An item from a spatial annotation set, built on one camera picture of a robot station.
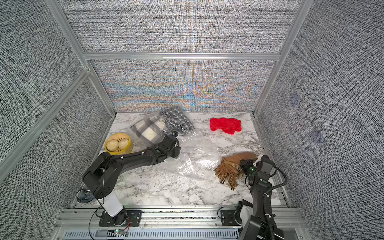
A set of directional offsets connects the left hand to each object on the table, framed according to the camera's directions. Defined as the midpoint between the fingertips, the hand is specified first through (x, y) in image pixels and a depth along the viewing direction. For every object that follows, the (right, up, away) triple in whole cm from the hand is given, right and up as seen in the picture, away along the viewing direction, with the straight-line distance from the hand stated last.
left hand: (180, 147), depth 92 cm
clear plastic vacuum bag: (+13, -6, +3) cm, 15 cm away
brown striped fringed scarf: (+28, -11, -11) cm, 32 cm away
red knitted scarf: (+35, +13, +18) cm, 41 cm away
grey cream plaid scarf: (-20, +11, +7) cm, 24 cm away
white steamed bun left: (-43, +1, +2) cm, 43 cm away
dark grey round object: (-50, -24, -13) cm, 57 cm away
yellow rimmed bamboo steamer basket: (-43, +6, +11) cm, 45 cm away
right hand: (+36, -4, -7) cm, 37 cm away
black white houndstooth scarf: (-5, +19, +17) cm, 26 cm away
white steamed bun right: (-36, +2, +3) cm, 37 cm away
